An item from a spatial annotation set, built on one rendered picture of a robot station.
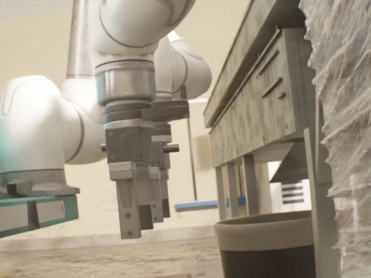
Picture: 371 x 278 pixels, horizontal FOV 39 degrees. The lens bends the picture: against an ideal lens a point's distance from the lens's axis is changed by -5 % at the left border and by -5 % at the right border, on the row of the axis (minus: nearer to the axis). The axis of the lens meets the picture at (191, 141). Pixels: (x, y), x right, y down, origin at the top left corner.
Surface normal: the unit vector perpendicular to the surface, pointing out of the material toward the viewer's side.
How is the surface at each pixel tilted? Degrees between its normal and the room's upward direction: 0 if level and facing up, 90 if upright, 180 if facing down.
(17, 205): 90
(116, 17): 123
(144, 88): 90
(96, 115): 89
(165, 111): 90
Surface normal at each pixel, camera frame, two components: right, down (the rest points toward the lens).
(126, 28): -0.46, 0.84
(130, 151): -0.06, -0.07
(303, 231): 0.16, -0.08
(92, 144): 0.80, 0.37
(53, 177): 0.78, -0.21
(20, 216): 0.99, -0.10
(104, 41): -0.62, 0.59
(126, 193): 0.00, 0.44
